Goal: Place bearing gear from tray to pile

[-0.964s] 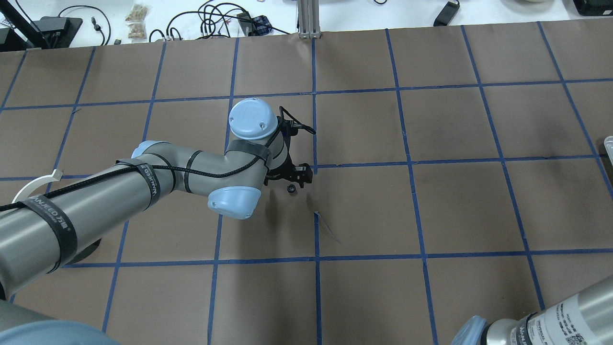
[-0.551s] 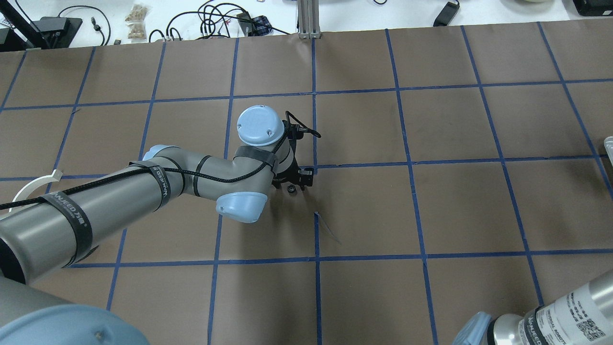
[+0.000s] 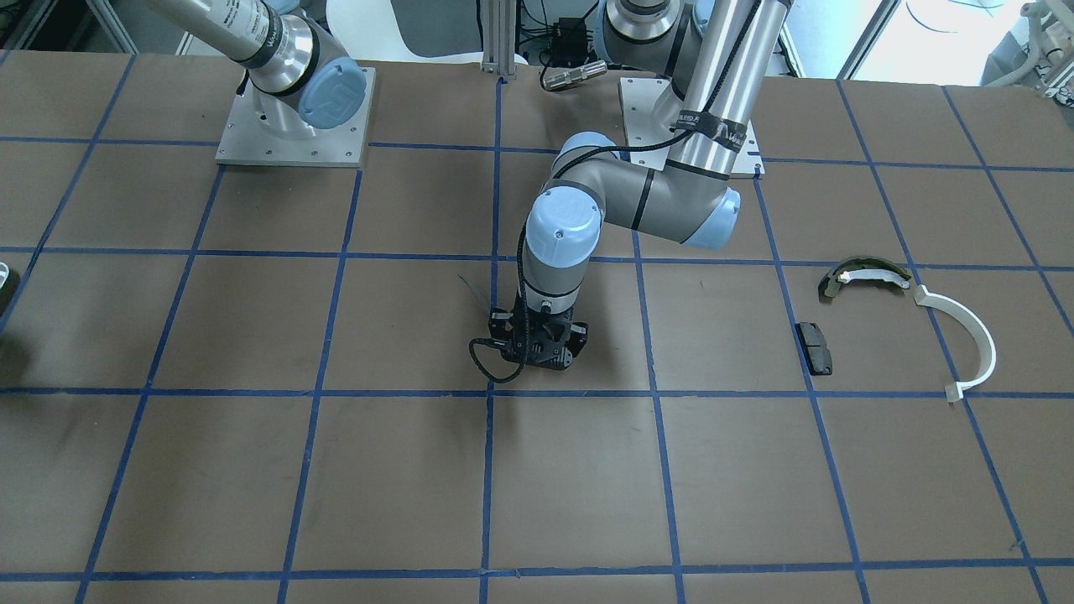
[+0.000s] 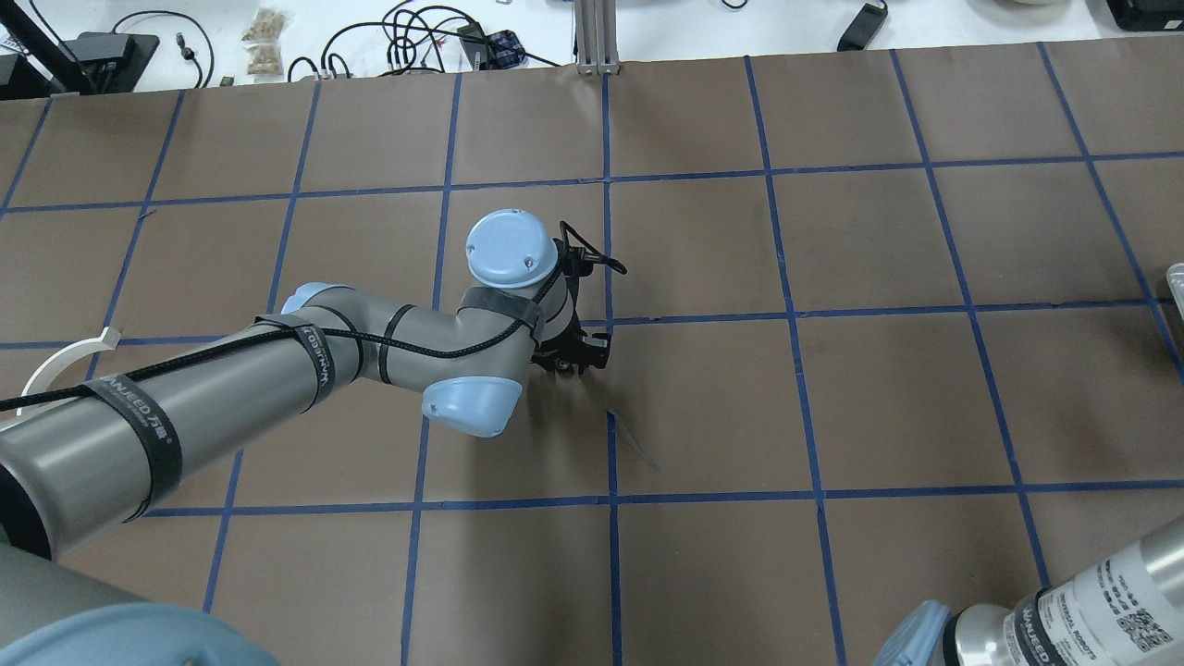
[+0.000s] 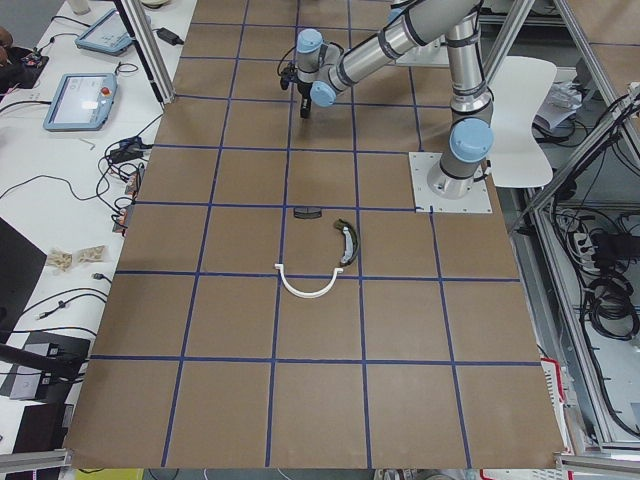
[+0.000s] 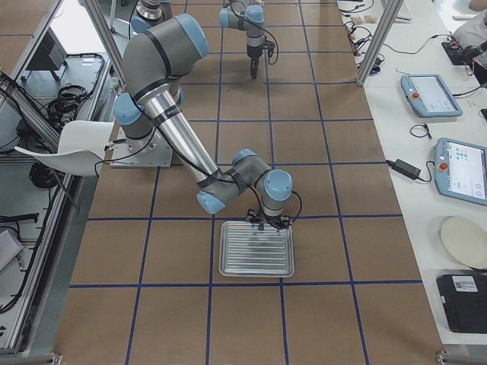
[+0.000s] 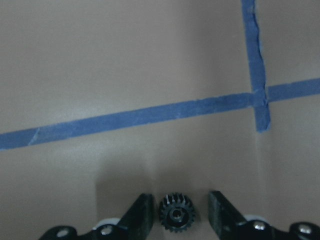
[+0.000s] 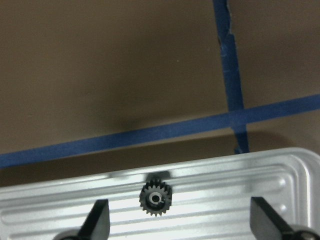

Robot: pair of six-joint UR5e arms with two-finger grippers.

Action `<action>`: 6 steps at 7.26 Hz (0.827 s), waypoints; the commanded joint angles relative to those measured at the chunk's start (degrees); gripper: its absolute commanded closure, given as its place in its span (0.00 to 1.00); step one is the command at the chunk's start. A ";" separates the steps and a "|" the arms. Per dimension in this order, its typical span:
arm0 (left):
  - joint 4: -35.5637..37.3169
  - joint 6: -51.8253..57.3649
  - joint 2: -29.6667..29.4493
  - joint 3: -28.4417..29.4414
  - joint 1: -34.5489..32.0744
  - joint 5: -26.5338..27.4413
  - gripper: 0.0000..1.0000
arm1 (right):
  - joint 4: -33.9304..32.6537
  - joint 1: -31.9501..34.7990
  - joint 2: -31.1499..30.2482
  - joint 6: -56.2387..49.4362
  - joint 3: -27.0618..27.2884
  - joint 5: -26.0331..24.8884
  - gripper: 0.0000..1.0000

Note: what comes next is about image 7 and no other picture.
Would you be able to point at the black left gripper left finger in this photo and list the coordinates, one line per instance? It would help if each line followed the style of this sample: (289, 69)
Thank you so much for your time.
(137, 222)

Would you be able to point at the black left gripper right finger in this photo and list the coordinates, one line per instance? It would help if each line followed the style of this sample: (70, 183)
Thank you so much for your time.
(223, 217)

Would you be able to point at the small black bearing gear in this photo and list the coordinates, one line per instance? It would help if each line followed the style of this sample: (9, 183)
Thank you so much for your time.
(176, 212)

